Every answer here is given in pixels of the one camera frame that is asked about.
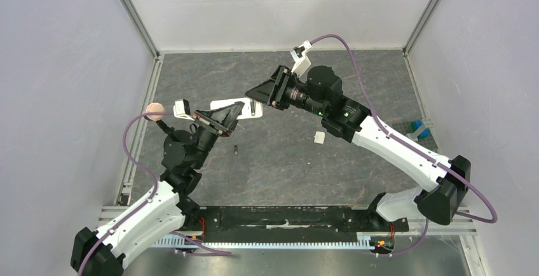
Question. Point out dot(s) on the light blue toothed cable duct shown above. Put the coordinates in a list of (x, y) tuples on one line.
[(174, 241)]

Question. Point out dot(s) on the white battery cover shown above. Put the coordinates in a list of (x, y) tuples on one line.
[(319, 137)]

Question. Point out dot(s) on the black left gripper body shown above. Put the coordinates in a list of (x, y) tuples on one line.
[(205, 125)]

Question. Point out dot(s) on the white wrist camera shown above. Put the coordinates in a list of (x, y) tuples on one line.
[(182, 110), (301, 60)]

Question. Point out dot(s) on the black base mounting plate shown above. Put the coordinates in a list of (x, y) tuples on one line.
[(287, 224)]

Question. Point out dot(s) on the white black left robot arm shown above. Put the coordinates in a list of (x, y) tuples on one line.
[(110, 248)]

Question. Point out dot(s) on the black stand with pink knob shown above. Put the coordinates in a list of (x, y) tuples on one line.
[(156, 112)]

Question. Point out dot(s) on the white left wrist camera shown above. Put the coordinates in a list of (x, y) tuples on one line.
[(182, 110)]

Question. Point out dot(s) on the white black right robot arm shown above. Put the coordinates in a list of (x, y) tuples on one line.
[(439, 190)]

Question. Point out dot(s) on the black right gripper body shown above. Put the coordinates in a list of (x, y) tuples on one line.
[(279, 88)]

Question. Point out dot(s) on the grey lego baseplate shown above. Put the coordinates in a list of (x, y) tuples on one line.
[(428, 142)]

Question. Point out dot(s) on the red and white remote control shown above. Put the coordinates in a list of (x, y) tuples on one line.
[(245, 112)]

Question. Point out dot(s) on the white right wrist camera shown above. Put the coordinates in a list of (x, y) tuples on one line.
[(301, 60)]

